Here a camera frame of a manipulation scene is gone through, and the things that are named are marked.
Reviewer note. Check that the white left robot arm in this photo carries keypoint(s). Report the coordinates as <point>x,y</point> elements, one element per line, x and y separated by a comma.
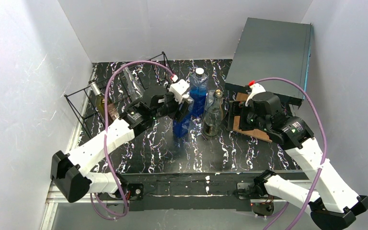
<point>71,171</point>

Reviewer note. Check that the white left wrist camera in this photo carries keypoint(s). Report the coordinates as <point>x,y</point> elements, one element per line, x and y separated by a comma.
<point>180,88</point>

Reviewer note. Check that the blue bottle with silver cap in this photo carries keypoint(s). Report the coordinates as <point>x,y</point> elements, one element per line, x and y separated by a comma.
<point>198,91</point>

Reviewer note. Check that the grey metal box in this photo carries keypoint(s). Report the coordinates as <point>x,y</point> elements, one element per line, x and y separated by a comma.
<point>268,49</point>

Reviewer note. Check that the black wire wine rack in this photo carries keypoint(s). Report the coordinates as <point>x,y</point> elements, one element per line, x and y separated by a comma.
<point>145,74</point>

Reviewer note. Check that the blue square glass bottle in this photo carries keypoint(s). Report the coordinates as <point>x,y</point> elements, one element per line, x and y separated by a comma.
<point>180,129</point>

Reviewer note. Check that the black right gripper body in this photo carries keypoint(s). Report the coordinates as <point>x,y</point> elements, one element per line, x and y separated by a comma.
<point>235,117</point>

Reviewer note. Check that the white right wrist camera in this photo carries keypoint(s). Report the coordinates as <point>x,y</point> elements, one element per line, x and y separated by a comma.
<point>255,89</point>

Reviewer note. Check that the clear bottle with gold rim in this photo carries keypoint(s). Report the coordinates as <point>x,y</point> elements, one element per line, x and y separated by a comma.
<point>214,114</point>

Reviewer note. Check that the aluminium frame rail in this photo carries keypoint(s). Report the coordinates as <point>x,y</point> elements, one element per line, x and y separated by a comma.
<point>60,196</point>

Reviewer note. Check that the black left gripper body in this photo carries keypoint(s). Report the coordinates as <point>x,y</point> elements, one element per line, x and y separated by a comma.
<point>184,106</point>

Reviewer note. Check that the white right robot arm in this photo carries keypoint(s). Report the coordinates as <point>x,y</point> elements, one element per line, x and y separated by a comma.
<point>330,202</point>

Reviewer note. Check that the clear glass bottle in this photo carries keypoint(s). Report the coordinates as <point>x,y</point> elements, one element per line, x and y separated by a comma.
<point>135,89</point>

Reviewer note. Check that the dark green wine bottle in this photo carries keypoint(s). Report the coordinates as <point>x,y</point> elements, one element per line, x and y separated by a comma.
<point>109,111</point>

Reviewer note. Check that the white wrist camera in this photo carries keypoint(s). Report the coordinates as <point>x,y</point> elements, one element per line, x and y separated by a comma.
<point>255,89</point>
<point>180,88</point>

